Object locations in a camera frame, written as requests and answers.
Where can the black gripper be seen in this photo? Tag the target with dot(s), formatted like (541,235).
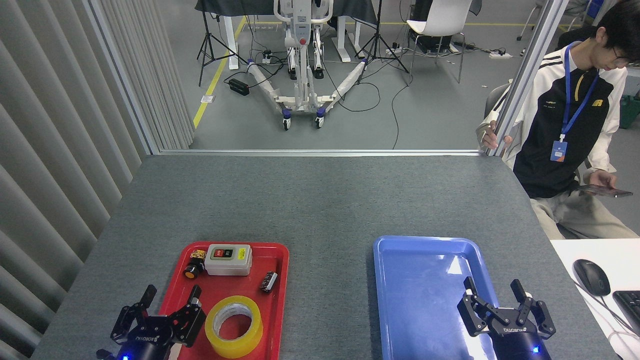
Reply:
(515,342)
(145,340)

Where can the yellow tape roll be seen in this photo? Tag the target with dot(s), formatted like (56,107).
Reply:
(214,340)

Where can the dark smartphone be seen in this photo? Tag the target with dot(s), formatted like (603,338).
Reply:
(617,192)

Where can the person's left hand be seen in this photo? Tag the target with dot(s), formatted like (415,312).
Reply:
(602,179)

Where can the person's right hand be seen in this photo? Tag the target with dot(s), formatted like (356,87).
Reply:
(491,139)

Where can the orange push button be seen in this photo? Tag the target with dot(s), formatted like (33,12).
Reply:
(192,270)

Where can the red plastic tray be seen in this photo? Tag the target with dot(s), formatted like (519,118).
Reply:
(235,285)

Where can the blue plastic tray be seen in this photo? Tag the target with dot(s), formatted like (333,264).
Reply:
(420,300)

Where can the black computer mouse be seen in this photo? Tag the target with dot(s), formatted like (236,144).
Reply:
(591,276)

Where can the black keyboard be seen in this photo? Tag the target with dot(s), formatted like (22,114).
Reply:
(631,307)

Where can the person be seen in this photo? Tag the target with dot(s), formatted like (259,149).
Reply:
(555,150)

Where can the grey vertical blinds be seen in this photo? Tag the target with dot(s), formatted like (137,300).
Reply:
(50,150)

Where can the floor socket plate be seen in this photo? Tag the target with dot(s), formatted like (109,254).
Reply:
(207,98)

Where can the green bin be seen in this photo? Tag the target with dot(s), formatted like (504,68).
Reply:
(631,112)

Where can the black power adapter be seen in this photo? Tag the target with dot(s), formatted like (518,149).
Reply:
(239,86)

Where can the white power strip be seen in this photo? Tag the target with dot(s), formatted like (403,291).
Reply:
(500,55)

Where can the white stand on wheels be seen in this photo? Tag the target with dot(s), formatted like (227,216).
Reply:
(300,97)

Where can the black tripod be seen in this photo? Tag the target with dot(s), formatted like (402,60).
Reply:
(377,35)
(206,40)

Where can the white chair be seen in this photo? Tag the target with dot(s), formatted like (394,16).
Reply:
(440,17)

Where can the white desk with black cloth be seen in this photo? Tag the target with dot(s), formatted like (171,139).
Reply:
(235,6)

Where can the grey switch box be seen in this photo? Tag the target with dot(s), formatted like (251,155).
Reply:
(227,265)

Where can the silver frame rail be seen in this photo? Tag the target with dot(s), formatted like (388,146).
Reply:
(320,152)

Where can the silver frame post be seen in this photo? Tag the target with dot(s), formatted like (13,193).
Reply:
(122,80)
(530,70)

